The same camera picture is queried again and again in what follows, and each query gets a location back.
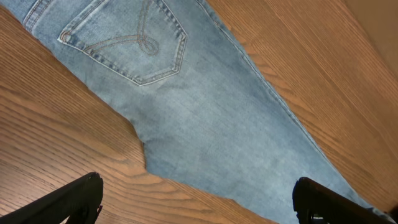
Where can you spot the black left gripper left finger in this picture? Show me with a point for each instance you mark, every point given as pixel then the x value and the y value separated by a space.
pixel 77 202

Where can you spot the light blue denim jeans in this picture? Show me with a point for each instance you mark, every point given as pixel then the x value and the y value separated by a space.
pixel 206 116

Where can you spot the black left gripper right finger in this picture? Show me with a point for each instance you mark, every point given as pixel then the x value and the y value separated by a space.
pixel 315 203

